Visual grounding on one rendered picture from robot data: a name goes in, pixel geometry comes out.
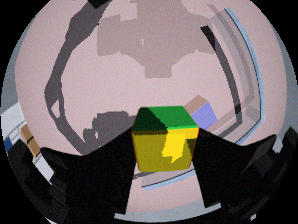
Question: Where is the yellow and green cube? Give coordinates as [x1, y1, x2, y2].
[131, 106, 199, 172]

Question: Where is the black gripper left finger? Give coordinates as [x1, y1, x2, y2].
[40, 126, 136, 215]

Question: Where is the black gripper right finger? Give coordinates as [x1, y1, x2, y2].
[192, 127, 277, 208]

